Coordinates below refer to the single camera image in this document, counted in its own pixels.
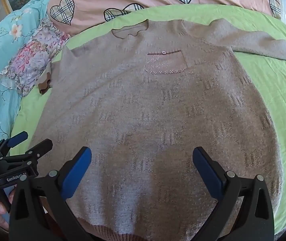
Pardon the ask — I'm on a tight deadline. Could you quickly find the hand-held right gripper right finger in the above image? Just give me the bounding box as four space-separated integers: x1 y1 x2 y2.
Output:
192 147 276 241

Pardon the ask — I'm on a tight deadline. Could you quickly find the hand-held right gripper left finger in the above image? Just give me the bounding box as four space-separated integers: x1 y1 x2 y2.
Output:
9 146 93 241

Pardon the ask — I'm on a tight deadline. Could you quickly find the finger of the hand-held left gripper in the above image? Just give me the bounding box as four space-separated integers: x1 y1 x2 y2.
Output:
0 131 29 156
0 139 53 166

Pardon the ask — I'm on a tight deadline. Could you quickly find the beige knit sweater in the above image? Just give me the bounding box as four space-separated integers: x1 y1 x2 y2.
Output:
29 19 286 241

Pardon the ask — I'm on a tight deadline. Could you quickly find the floral pink pillow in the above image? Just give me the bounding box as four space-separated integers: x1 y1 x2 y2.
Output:
0 17 71 97

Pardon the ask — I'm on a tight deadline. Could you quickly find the green bed sheet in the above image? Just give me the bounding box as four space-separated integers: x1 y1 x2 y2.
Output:
9 4 286 239

